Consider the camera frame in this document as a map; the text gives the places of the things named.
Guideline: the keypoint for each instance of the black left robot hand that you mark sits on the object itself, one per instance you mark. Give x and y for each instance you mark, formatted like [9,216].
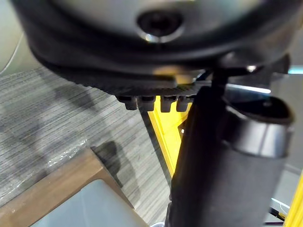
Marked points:
[225,177]

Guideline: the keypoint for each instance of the yellow shelf rack black posts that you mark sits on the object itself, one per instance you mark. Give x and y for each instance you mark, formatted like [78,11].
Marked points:
[165,132]

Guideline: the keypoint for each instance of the white plastic bin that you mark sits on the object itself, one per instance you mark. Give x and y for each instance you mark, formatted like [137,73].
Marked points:
[82,208]

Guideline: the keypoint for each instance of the clear plastic film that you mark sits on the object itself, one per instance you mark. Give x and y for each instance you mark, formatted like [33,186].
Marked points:
[21,177]

